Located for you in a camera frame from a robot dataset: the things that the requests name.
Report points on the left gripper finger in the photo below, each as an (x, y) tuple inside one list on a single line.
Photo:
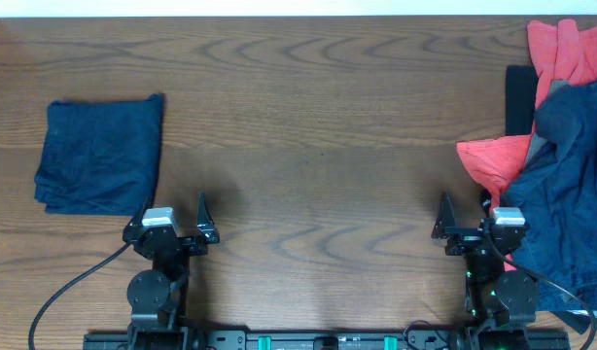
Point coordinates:
[(136, 220), (203, 217)]

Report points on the folded navy blue garment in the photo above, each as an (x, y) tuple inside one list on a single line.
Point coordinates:
[(100, 158)]

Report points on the black cloth strip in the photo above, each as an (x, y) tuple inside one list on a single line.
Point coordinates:
[(520, 96)]

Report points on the grey garment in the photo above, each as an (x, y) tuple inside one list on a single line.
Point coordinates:
[(537, 142)]

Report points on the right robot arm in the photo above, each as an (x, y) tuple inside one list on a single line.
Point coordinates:
[(502, 301)]

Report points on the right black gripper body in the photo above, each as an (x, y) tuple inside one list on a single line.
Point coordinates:
[(464, 241)]

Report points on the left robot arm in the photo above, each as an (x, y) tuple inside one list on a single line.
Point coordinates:
[(158, 295)]

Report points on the navy blue denim shorts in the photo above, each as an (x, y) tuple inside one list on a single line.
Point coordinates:
[(557, 194)]

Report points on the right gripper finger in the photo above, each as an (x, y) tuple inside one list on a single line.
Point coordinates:
[(486, 202), (446, 217)]

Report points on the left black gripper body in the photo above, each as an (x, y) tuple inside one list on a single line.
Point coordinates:
[(187, 249)]

